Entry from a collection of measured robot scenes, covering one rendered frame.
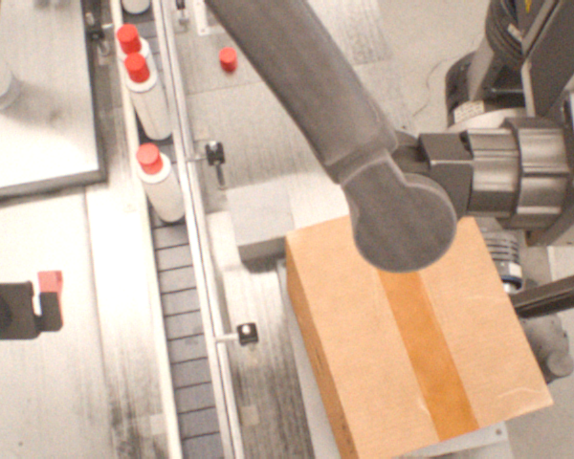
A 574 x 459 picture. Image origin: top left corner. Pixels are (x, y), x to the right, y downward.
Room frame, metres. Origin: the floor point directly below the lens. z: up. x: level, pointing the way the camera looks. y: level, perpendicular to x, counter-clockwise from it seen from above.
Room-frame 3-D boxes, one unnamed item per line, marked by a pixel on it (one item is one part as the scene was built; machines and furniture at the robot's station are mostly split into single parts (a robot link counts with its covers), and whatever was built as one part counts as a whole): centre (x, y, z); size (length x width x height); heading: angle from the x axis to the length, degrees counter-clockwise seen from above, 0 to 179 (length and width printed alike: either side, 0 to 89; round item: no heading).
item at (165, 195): (0.43, 0.19, 0.98); 0.05 x 0.05 x 0.20
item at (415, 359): (0.18, -0.16, 0.99); 0.30 x 0.24 x 0.27; 15
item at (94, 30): (0.78, 0.33, 0.89); 0.03 x 0.03 x 0.12; 9
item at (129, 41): (0.63, 0.23, 0.98); 0.05 x 0.05 x 0.20
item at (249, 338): (0.19, 0.08, 0.91); 0.07 x 0.03 x 0.16; 99
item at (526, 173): (0.21, -0.18, 1.45); 0.09 x 0.08 x 0.12; 178
